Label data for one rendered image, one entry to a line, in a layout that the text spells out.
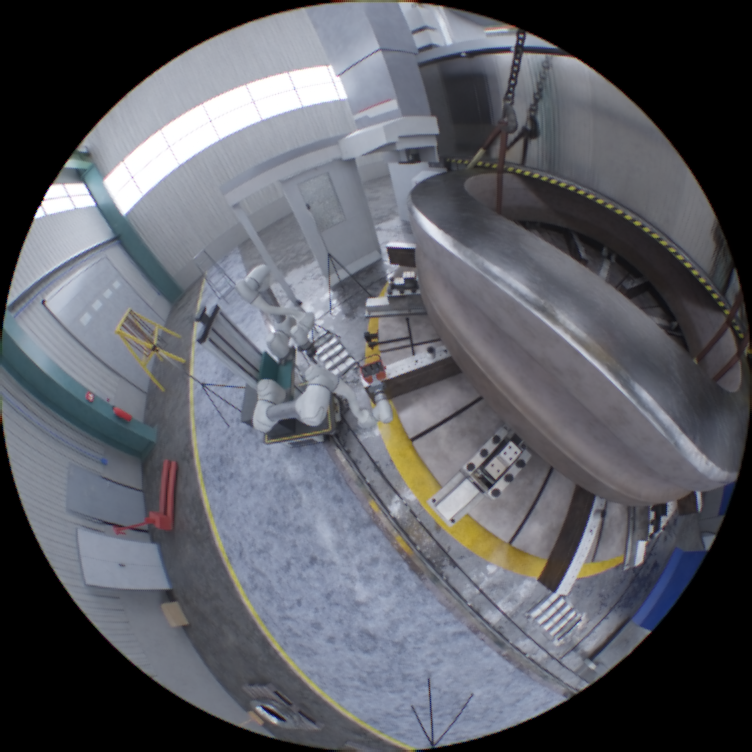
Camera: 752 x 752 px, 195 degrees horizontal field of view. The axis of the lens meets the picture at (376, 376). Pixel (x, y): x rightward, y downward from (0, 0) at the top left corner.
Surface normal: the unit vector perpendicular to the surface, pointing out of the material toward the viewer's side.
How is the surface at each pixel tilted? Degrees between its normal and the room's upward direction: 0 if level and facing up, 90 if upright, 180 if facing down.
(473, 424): 0
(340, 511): 0
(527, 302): 45
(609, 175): 90
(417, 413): 0
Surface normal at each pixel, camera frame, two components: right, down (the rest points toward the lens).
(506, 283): -0.78, -0.01
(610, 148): -0.77, 0.62
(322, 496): -0.23, -0.50
